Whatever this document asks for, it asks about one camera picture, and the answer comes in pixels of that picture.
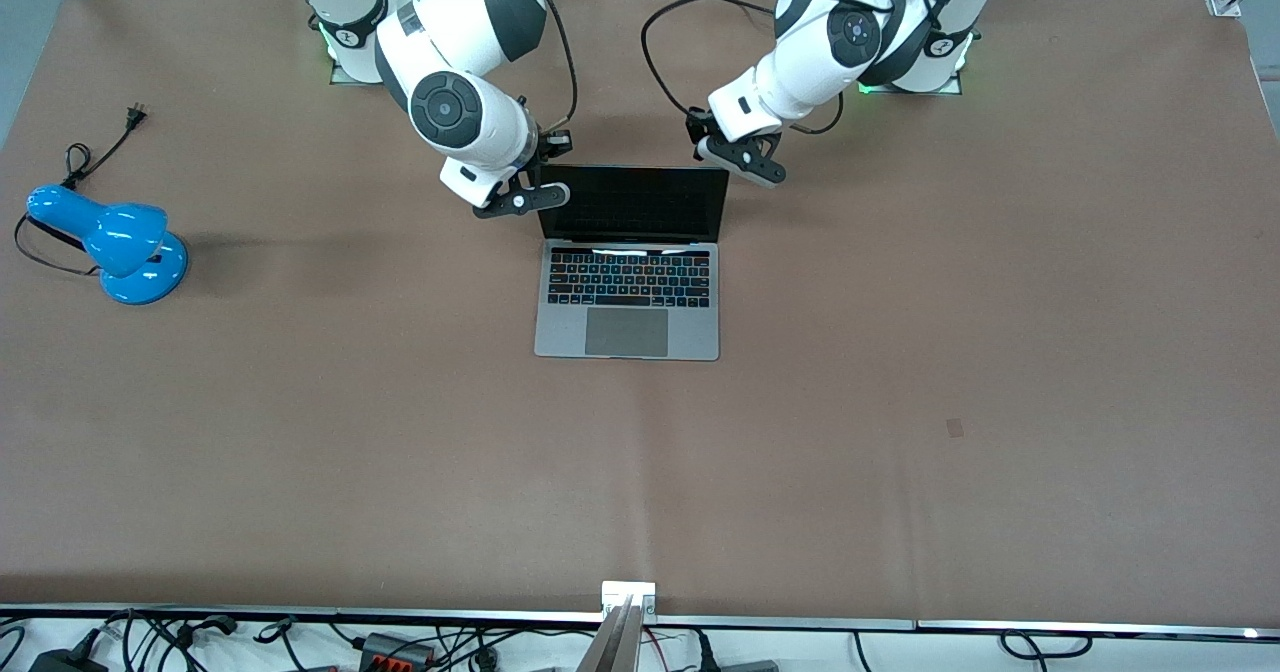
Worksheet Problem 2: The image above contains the silver grey laptop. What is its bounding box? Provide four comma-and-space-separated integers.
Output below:
527, 163, 731, 362

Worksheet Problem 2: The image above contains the blue desk lamp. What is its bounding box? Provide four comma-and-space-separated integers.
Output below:
25, 184, 190, 306

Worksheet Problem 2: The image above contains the black orange connector block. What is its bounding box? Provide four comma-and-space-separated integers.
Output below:
358, 632, 438, 669

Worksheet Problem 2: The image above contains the black power adapter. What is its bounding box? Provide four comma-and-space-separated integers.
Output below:
28, 642, 109, 672

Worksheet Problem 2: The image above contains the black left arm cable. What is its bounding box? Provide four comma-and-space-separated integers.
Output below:
640, 0, 901, 138

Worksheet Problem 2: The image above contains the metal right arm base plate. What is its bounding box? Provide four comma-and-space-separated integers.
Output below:
328, 47, 386, 87

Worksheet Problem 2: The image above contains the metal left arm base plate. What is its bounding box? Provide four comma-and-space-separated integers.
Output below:
856, 52, 967, 96

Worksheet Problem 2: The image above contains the black lamp power cord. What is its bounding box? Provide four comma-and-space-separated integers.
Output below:
14, 102, 149, 278

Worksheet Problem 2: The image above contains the white metal bracket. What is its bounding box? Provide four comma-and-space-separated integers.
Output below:
601, 580, 658, 621

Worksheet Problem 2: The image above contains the aluminium camera mast profile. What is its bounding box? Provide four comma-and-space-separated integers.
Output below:
575, 597, 651, 672

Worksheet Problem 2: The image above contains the metal table edge rail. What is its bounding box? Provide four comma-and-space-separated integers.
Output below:
0, 604, 1280, 643

